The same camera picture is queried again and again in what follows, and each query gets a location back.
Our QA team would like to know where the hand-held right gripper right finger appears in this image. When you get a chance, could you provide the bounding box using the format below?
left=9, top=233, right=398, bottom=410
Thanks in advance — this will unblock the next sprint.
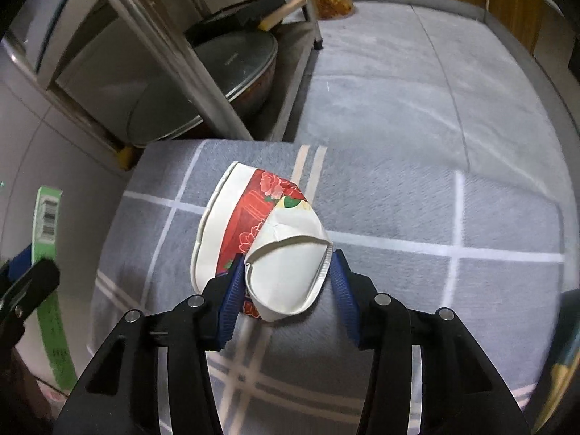
left=330, top=249, right=531, bottom=435

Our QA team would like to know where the grey checked floor mat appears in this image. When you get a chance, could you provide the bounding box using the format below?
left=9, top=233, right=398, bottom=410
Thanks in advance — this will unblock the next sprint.
left=88, top=138, right=567, bottom=435

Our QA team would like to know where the steel shelf rack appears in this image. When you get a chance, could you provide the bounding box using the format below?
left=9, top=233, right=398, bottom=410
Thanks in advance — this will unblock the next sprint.
left=0, top=0, right=324, bottom=155

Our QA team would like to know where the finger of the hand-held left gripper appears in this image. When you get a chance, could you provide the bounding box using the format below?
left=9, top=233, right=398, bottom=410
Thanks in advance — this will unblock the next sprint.
left=0, top=258, right=61, bottom=329
left=0, top=244, right=34, bottom=284

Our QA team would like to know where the black box with wooden handle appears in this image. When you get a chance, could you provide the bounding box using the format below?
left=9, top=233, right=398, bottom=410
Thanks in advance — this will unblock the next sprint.
left=183, top=0, right=306, bottom=37

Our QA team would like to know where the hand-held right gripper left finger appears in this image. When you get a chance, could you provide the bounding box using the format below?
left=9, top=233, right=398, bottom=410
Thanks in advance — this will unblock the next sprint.
left=53, top=260, right=248, bottom=435

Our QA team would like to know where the red floral paper cup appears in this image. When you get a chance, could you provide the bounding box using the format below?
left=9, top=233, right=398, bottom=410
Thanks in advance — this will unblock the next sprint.
left=191, top=161, right=334, bottom=323

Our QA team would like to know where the yellow-rimmed dark bin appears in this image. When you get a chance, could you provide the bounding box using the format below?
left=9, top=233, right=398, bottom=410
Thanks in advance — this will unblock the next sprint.
left=530, top=290, right=580, bottom=435

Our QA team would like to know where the pan with glass lid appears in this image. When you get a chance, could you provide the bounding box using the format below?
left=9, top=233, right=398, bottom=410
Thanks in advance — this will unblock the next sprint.
left=124, top=32, right=278, bottom=148

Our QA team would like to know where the green barcode strip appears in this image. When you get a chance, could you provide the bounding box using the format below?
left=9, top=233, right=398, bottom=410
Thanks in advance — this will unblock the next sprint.
left=29, top=186, right=78, bottom=390

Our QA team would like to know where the wooden kitchen cabinet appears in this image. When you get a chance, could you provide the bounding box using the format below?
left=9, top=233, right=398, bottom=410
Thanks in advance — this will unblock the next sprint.
left=249, top=0, right=580, bottom=69

